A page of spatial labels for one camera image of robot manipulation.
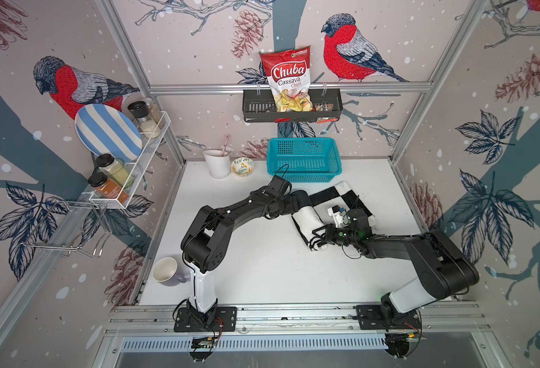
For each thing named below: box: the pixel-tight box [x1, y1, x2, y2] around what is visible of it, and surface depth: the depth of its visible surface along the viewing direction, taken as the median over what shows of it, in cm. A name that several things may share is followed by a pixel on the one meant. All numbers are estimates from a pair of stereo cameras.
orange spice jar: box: [87, 171, 130, 205], surface depth 63 cm
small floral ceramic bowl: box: [230, 157, 255, 178], surface depth 118 cm
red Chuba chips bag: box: [260, 45, 315, 112], surface depth 83 cm
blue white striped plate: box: [74, 103, 143, 163], surface depth 73 cm
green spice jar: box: [93, 153, 135, 190], surface depth 67 cm
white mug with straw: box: [202, 139, 231, 179], surface depth 111 cm
